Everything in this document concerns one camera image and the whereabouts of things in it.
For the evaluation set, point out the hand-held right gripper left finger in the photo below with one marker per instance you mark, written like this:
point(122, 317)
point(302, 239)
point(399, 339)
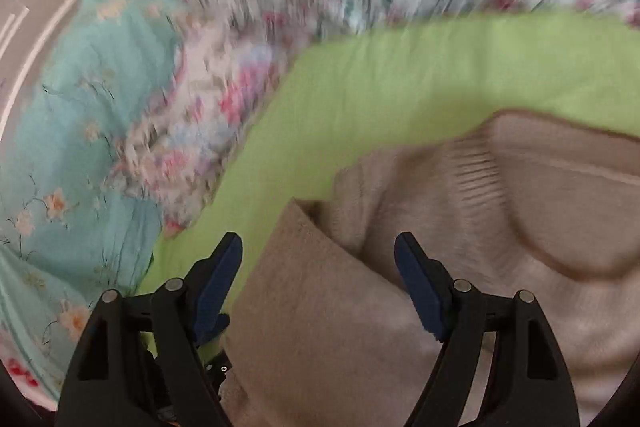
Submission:
point(219, 288)

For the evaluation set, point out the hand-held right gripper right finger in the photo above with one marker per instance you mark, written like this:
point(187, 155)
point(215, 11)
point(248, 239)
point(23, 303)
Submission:
point(421, 288)

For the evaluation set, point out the beige knit sweater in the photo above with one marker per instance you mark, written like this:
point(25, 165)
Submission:
point(500, 257)

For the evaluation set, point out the teal floral pillow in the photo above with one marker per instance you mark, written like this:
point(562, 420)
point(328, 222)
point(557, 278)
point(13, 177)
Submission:
point(75, 132)
point(45, 307)

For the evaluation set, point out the small ruffled floral pillow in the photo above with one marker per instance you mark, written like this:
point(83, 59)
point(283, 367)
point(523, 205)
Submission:
point(200, 107)

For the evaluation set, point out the green bed sheet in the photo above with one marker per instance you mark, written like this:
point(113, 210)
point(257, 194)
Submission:
point(400, 82)

